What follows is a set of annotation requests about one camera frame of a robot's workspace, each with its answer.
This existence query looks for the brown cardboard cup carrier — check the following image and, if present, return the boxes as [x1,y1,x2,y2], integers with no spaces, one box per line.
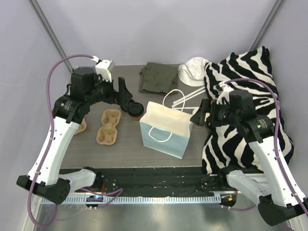
[96,109,121,145]

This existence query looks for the brown paper coffee cup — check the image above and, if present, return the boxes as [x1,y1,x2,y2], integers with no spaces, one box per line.
[131,115,143,122]

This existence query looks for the zebra striped blanket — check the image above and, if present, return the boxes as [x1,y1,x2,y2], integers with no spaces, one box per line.
[202,47,282,174]

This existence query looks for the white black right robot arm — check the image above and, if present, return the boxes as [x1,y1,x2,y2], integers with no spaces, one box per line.
[190,90,308,226]

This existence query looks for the light blue paper bag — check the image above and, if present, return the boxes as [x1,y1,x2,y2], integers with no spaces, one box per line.
[140,96,193,159]

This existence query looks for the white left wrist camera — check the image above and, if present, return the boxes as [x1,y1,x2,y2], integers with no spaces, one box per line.
[91,56,115,82]

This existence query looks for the olive green folded cloth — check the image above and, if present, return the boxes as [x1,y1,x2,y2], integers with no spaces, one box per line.
[139,62,179,95]

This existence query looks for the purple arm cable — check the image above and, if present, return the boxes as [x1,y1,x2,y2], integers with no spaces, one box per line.
[26,54,124,227]
[218,78,308,231]

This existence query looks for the white slotted cable duct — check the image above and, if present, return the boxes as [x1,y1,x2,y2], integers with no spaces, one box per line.
[64,195,221,205]

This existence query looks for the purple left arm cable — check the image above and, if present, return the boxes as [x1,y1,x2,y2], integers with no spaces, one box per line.
[26,54,124,227]

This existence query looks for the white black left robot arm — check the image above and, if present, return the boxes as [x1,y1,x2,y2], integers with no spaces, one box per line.
[16,67,133,205]

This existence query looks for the white bucket hat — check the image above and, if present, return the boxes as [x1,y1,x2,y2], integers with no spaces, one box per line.
[178,57,209,87]

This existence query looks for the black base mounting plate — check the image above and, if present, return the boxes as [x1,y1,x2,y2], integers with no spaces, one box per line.
[96,167,235,197]

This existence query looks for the white paper straws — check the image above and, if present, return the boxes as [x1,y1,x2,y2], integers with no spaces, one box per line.
[171,87,205,108]

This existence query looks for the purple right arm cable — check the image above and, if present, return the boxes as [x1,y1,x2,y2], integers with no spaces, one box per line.
[218,78,308,231]

